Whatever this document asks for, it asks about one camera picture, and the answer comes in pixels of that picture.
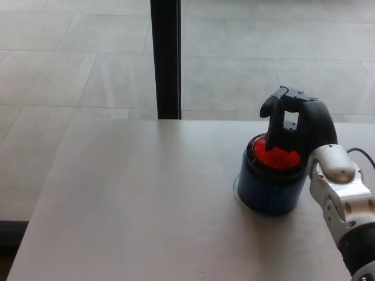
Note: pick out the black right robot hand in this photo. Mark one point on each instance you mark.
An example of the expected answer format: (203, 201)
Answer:
(315, 126)

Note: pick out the red dome push button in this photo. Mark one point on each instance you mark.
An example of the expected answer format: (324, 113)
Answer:
(278, 158)

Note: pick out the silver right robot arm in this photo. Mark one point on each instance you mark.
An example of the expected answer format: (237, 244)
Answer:
(342, 190)

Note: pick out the blue cylindrical button base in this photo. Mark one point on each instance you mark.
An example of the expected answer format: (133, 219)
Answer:
(266, 194)

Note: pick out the black vertical window frame post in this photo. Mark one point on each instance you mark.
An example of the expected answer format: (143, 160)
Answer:
(168, 58)

